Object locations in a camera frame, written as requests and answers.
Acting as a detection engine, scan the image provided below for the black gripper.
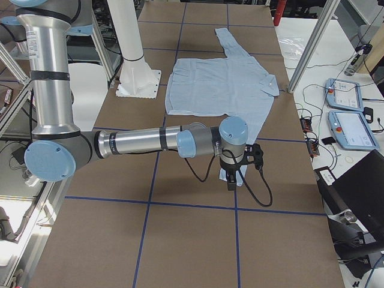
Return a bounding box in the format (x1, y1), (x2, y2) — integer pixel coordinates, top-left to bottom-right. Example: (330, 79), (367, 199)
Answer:
(221, 163), (245, 191)

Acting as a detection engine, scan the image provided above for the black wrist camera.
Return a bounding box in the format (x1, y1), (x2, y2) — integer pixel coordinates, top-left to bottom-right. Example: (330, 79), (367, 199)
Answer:
(245, 143), (263, 170)

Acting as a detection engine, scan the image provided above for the lower blue teach pendant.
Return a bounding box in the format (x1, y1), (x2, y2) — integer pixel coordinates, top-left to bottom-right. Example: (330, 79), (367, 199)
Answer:
(328, 110), (380, 151)

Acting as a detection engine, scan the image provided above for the blue teach pendant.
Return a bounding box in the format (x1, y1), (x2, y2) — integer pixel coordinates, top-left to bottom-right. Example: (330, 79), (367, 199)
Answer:
(325, 78), (364, 112)
(328, 110), (380, 151)

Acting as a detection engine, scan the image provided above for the upper blue teach pendant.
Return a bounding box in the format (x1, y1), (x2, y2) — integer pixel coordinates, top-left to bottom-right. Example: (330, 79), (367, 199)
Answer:
(325, 78), (364, 112)

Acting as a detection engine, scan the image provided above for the light blue button-up shirt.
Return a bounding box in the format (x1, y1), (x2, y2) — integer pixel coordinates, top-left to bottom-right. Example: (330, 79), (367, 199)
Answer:
(164, 27), (281, 187)

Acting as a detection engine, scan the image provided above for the aluminium frame post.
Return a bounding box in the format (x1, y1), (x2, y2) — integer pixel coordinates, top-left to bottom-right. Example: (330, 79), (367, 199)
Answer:
(287, 0), (340, 93)

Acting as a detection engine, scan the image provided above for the clear plastic bag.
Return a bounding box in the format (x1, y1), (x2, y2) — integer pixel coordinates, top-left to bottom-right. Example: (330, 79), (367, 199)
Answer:
(278, 36), (307, 61)

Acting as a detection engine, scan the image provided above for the orange circuit board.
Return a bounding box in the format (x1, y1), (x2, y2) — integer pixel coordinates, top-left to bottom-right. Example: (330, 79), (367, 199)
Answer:
(300, 118), (313, 133)
(306, 139), (320, 158)

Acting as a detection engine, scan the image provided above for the red fire extinguisher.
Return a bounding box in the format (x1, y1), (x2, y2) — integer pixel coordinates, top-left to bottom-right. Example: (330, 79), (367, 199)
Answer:
(273, 0), (287, 26)

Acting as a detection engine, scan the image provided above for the black laptop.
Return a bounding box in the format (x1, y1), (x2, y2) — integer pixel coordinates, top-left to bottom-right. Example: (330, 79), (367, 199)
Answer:
(315, 150), (383, 240)

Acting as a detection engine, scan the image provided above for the orange circuit board upper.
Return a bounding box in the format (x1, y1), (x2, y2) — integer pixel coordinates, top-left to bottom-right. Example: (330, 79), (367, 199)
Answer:
(300, 118), (313, 133)

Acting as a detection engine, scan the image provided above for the white pedestal column with base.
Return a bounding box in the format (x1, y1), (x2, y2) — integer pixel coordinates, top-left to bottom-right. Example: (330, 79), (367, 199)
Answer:
(107, 0), (161, 98)

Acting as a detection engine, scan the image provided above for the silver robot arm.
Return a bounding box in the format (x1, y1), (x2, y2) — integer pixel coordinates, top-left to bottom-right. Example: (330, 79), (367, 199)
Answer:
(14, 1), (248, 191)
(1, 16), (26, 44)

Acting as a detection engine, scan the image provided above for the orange circuit board lower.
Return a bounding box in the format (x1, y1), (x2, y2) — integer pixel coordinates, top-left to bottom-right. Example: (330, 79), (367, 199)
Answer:
(306, 139), (320, 158)

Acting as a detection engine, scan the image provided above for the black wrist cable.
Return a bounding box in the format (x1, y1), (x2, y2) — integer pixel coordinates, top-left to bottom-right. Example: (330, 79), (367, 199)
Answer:
(182, 149), (274, 208)

